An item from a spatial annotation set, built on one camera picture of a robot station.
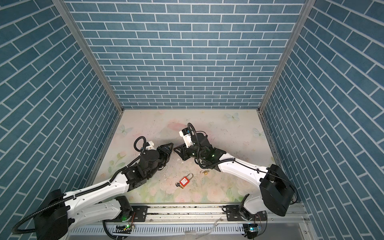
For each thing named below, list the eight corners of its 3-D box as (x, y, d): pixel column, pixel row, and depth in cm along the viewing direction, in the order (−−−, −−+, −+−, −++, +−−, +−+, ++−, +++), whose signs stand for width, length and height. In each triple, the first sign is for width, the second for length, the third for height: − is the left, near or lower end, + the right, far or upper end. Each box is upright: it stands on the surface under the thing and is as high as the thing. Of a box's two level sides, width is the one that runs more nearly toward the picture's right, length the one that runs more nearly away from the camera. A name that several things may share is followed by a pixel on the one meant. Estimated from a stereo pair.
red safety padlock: (179, 183, 86) (178, 182, 84) (190, 172, 90) (189, 171, 88) (183, 188, 84) (183, 187, 82) (194, 177, 88) (194, 175, 86)
